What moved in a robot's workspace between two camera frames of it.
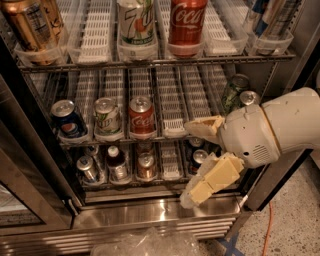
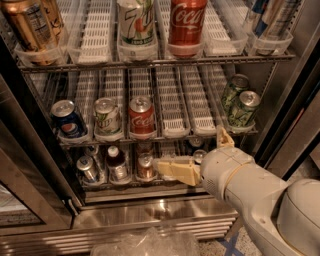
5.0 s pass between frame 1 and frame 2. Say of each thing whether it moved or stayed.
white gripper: moved
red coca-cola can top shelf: stayed
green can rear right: stayed
